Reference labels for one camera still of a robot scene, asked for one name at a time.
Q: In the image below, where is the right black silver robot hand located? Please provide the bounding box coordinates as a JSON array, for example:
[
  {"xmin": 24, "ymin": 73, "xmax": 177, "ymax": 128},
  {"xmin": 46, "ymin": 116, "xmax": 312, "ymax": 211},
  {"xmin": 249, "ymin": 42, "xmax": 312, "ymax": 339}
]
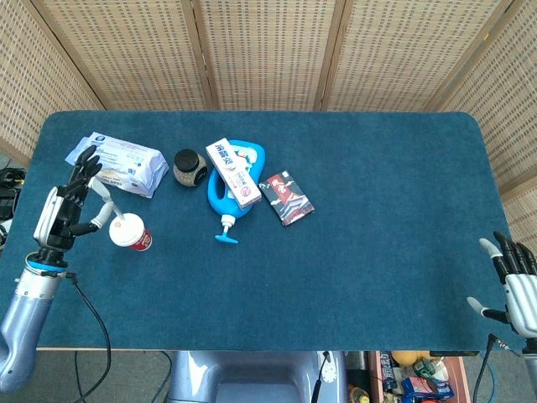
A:
[{"xmin": 467, "ymin": 230, "xmax": 537, "ymax": 336}]

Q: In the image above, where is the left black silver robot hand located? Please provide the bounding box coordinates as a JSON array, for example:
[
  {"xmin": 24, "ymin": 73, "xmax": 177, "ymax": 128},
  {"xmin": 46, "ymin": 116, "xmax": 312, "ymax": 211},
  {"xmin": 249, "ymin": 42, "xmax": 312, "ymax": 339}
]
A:
[{"xmin": 32, "ymin": 145, "xmax": 121, "ymax": 255}]

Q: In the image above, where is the red cup with white lid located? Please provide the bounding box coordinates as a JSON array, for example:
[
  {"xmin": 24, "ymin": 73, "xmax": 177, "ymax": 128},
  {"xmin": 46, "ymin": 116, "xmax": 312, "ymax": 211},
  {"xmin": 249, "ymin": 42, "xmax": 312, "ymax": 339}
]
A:
[{"xmin": 109, "ymin": 212, "xmax": 154, "ymax": 252}]

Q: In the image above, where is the black equipment pile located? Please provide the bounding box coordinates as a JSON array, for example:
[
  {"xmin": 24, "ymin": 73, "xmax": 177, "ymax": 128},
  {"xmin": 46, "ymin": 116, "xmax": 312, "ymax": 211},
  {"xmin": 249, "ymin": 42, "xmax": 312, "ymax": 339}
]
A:
[{"xmin": 0, "ymin": 167, "xmax": 23, "ymax": 220}]

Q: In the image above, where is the white blue wet wipes pack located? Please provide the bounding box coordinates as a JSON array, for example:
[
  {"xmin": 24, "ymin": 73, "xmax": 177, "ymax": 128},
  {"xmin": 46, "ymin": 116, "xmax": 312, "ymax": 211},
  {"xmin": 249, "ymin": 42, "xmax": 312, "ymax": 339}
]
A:
[{"xmin": 64, "ymin": 131, "xmax": 170, "ymax": 199}]

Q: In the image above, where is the pink storage crate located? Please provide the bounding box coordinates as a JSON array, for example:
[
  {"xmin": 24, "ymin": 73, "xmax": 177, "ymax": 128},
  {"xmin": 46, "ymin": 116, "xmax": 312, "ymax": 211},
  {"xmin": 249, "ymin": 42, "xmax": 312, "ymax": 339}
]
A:
[{"xmin": 367, "ymin": 350, "xmax": 471, "ymax": 403}]

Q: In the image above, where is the green white snack bag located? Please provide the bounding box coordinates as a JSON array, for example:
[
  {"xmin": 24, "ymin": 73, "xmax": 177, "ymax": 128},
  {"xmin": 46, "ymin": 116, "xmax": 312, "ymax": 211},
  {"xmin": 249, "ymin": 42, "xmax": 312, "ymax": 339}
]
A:
[{"xmin": 413, "ymin": 359, "xmax": 441, "ymax": 381}]

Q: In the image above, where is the blue pink product box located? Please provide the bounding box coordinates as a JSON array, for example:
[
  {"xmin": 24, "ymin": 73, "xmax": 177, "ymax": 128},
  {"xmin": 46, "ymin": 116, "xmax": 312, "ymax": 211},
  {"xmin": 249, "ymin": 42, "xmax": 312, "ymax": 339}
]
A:
[{"xmin": 401, "ymin": 376, "xmax": 456, "ymax": 402}]

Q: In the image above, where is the orange round fruit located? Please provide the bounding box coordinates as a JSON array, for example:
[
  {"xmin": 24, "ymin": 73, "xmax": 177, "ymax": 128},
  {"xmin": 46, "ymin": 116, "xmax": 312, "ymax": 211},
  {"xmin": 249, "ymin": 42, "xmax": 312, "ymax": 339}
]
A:
[{"xmin": 389, "ymin": 351, "xmax": 420, "ymax": 369}]

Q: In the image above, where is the woven bamboo screen panel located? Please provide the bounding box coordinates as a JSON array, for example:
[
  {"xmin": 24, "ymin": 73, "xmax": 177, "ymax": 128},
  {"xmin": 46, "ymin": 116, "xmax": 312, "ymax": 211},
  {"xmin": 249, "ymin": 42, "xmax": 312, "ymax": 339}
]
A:
[
  {"xmin": 31, "ymin": 0, "xmax": 217, "ymax": 113},
  {"xmin": 438, "ymin": 0, "xmax": 537, "ymax": 249},
  {"xmin": 0, "ymin": 0, "xmax": 106, "ymax": 169},
  {"xmin": 190, "ymin": 0, "xmax": 347, "ymax": 113},
  {"xmin": 321, "ymin": 0, "xmax": 517, "ymax": 113}
]

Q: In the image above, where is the round jar with black lid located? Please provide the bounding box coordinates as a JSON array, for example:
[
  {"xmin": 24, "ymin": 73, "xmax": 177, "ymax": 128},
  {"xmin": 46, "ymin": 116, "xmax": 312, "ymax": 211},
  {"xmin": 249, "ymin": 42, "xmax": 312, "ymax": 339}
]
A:
[{"xmin": 172, "ymin": 149, "xmax": 209, "ymax": 186}]

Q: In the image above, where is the dark snack pack with lettering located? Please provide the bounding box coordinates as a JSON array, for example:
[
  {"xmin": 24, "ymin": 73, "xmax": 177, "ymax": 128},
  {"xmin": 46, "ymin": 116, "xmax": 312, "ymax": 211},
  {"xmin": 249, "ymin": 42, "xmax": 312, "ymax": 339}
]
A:
[{"xmin": 375, "ymin": 351, "xmax": 399, "ymax": 392}]

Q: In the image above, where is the blue pump detergent bottle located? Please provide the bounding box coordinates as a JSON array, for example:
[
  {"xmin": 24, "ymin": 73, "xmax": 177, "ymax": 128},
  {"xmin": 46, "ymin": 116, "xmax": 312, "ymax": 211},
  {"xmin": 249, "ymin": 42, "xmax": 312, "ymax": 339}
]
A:
[{"xmin": 206, "ymin": 139, "xmax": 267, "ymax": 245}]

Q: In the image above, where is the blue felt table mat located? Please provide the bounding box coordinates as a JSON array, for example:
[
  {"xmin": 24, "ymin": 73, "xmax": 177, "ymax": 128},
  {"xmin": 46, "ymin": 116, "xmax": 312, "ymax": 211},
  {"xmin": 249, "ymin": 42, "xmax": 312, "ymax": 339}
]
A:
[{"xmin": 0, "ymin": 110, "xmax": 521, "ymax": 352}]

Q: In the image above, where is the white pink toothpaste box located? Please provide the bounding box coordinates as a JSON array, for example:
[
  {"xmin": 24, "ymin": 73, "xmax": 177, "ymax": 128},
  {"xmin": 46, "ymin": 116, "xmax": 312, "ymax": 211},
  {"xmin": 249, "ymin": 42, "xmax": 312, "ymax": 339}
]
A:
[{"xmin": 205, "ymin": 138, "xmax": 263, "ymax": 210}]

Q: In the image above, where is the black red patterned card box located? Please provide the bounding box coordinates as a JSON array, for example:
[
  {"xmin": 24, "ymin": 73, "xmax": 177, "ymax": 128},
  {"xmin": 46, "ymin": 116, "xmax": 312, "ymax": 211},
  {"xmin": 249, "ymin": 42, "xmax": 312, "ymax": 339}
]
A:
[{"xmin": 258, "ymin": 169, "xmax": 315, "ymax": 228}]

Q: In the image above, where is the grey-blue robot torso base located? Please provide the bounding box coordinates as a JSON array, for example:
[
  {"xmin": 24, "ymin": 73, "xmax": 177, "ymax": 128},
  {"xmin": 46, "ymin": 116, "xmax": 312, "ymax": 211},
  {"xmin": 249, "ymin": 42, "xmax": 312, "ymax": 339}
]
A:
[{"xmin": 166, "ymin": 350, "xmax": 349, "ymax": 403}]

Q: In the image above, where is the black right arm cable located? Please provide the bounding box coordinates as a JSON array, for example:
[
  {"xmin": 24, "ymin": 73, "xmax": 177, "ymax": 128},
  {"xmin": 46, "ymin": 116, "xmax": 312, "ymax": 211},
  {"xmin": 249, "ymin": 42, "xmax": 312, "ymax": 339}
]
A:
[{"xmin": 472, "ymin": 333, "xmax": 525, "ymax": 403}]

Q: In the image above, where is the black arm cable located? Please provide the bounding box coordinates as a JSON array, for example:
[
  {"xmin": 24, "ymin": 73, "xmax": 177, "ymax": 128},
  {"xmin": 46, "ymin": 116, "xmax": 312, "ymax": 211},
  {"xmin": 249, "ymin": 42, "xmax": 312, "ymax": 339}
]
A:
[
  {"xmin": 472, "ymin": 333, "xmax": 525, "ymax": 403},
  {"xmin": 41, "ymin": 270, "xmax": 113, "ymax": 403}
]

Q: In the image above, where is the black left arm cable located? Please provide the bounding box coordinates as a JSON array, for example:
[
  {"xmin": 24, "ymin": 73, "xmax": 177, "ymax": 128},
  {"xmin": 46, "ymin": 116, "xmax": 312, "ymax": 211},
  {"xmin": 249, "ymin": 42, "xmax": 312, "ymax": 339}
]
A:
[{"xmin": 41, "ymin": 270, "xmax": 113, "ymax": 403}]

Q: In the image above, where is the black floor cable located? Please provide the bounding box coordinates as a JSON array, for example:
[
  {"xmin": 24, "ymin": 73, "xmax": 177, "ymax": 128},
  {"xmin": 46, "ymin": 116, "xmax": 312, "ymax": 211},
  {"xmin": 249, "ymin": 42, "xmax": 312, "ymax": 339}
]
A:
[{"xmin": 149, "ymin": 351, "xmax": 174, "ymax": 403}]

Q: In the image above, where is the black torso cable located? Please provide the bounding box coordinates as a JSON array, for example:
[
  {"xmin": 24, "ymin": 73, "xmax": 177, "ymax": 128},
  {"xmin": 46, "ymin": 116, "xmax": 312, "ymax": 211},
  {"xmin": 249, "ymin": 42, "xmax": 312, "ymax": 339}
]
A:
[{"xmin": 312, "ymin": 350, "xmax": 332, "ymax": 403}]

